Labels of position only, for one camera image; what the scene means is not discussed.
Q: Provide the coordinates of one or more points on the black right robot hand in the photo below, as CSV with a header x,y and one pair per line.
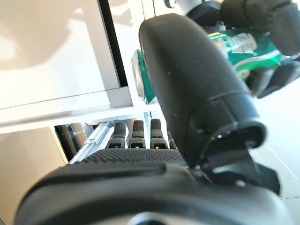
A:
x,y
182,70

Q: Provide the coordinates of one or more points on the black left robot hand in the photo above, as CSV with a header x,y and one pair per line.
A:
x,y
269,18

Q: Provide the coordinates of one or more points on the tall green beer can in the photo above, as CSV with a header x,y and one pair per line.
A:
x,y
246,47

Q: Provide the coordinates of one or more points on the tall white cabinet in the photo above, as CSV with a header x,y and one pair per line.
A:
x,y
47,70

